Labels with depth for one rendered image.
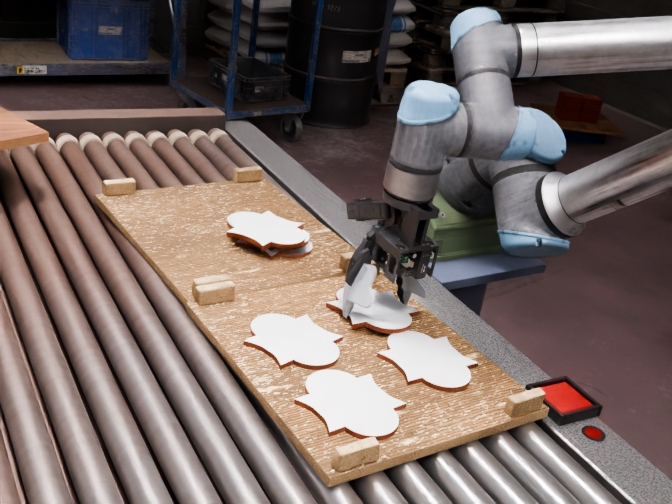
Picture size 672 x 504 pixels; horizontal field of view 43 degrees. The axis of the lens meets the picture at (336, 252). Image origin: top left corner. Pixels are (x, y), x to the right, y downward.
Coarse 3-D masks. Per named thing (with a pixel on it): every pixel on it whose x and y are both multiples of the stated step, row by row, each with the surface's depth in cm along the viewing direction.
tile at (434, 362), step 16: (400, 336) 124; (416, 336) 124; (384, 352) 119; (400, 352) 120; (416, 352) 120; (432, 352) 121; (448, 352) 122; (400, 368) 117; (416, 368) 117; (432, 368) 117; (448, 368) 118; (464, 368) 118; (432, 384) 114; (448, 384) 114; (464, 384) 115
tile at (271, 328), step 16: (256, 320) 122; (272, 320) 123; (288, 320) 123; (304, 320) 124; (256, 336) 118; (272, 336) 119; (288, 336) 120; (304, 336) 120; (320, 336) 121; (336, 336) 121; (272, 352) 115; (288, 352) 116; (304, 352) 116; (320, 352) 117; (336, 352) 118; (304, 368) 114; (320, 368) 115
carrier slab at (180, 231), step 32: (160, 192) 160; (192, 192) 162; (224, 192) 165; (256, 192) 167; (128, 224) 146; (160, 224) 148; (192, 224) 150; (224, 224) 152; (320, 224) 157; (160, 256) 137; (192, 256) 139; (224, 256) 141; (256, 256) 142; (320, 256) 145; (256, 288) 132
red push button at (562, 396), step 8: (560, 384) 121; (552, 392) 119; (560, 392) 119; (568, 392) 119; (576, 392) 120; (552, 400) 117; (560, 400) 117; (568, 400) 118; (576, 400) 118; (584, 400) 118; (560, 408) 116; (568, 408) 116; (576, 408) 116
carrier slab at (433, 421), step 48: (288, 288) 134; (336, 288) 136; (384, 288) 138; (240, 336) 119; (384, 336) 125; (432, 336) 127; (288, 384) 111; (384, 384) 114; (480, 384) 117; (288, 432) 103; (432, 432) 106; (480, 432) 108; (336, 480) 97
